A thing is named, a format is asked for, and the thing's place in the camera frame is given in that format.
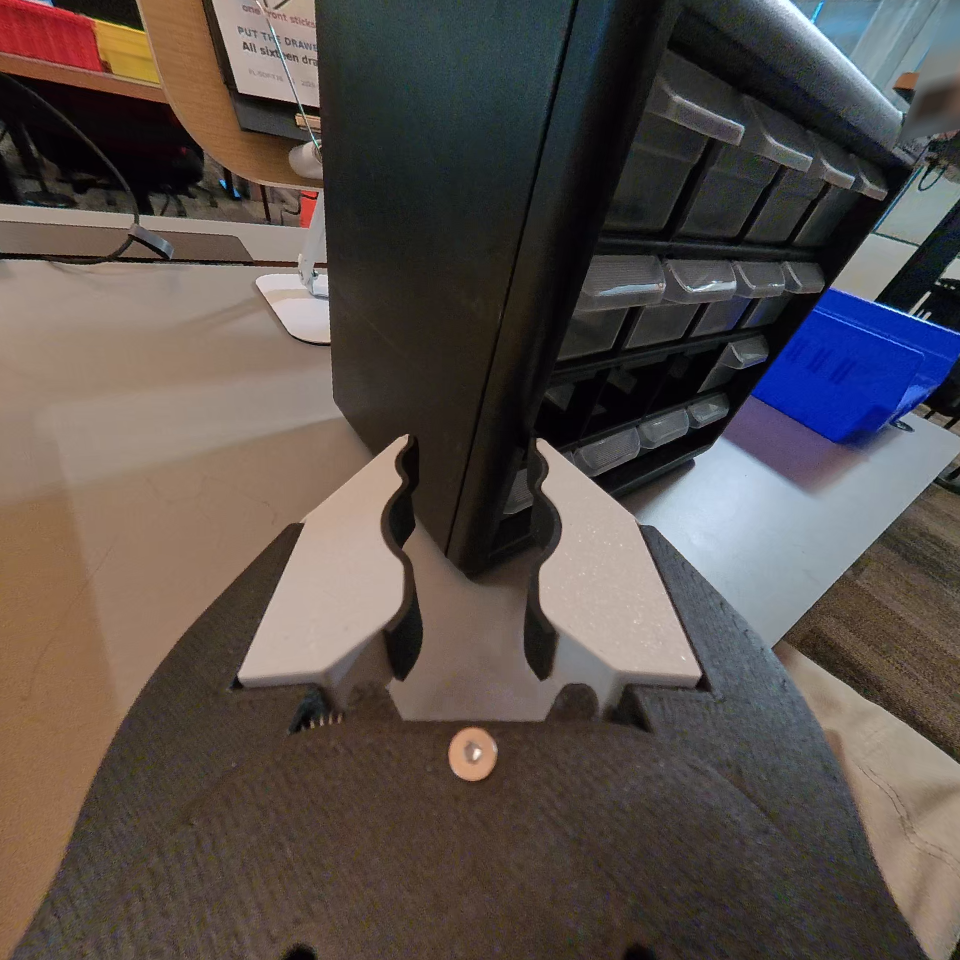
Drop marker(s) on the long wooden table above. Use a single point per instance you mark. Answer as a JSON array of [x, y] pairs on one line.
[[75, 81]]

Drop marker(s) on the red plastic bin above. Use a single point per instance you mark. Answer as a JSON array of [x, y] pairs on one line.
[[45, 34]]

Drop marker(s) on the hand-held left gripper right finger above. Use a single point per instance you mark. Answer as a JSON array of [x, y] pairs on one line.
[[622, 600]]

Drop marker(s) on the black drawer cabinet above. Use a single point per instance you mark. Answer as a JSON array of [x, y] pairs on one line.
[[435, 225]]

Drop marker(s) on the black table frame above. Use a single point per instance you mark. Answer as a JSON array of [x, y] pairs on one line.
[[922, 255]]

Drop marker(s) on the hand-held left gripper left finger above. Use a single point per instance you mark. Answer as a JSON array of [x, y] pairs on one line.
[[330, 600]]

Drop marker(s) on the yellow plastic bin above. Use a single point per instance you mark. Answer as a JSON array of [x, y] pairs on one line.
[[127, 52]]

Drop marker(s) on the grey desk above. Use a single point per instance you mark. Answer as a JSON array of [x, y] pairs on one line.
[[150, 450]]

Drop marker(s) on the set of clear cabinet drawers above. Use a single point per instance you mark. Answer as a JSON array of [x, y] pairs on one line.
[[660, 180]]

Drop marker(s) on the clear plastic drawer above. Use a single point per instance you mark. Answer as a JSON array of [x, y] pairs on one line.
[[742, 356]]

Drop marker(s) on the instruction poster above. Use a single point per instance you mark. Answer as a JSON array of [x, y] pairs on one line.
[[262, 45]]

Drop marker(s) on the blue plastic bin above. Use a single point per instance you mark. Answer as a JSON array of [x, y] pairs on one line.
[[825, 367]]

